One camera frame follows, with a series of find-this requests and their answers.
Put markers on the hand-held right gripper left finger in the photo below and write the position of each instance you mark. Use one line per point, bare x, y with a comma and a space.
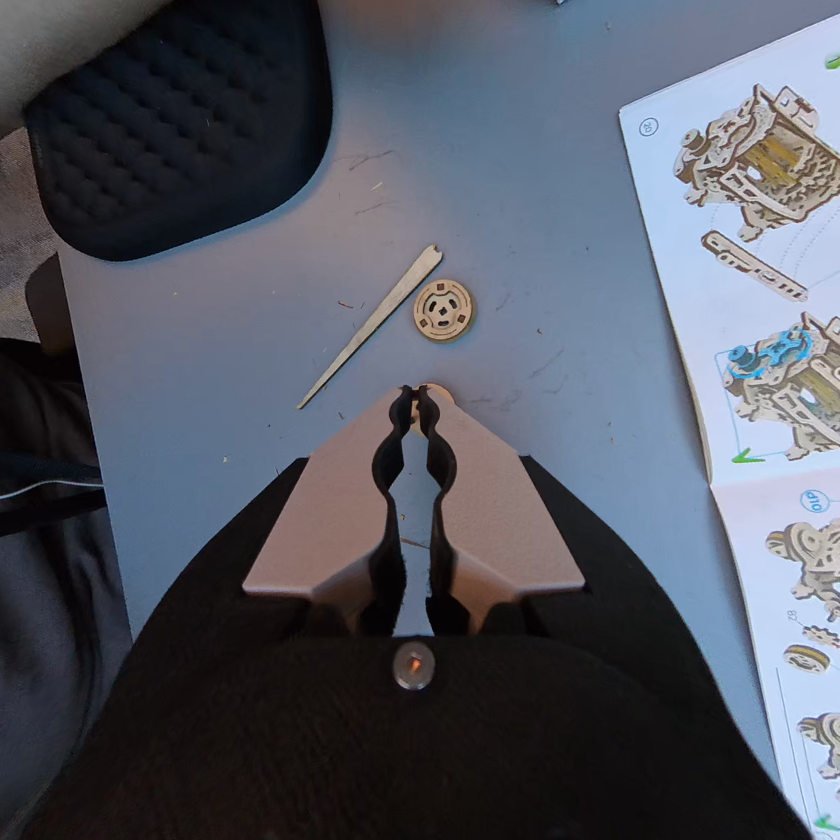
315, 525

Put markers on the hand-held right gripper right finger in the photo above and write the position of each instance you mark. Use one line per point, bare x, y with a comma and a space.
505, 525

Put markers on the wooden disc with pegs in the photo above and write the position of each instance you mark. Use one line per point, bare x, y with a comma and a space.
438, 392

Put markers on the grey desk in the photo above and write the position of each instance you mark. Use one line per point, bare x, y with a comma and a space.
525, 164

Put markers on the thick wooden wheel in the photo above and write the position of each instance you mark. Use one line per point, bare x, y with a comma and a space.
463, 325

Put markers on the tapered wooden stick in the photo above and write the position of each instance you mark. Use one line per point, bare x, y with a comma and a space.
380, 315

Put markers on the person's dark clothing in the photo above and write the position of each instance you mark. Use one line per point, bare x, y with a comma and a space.
46, 656

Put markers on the instruction booklet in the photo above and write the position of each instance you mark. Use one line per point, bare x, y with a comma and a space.
669, 197

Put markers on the black quilted cushion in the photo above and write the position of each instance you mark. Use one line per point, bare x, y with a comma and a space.
184, 131

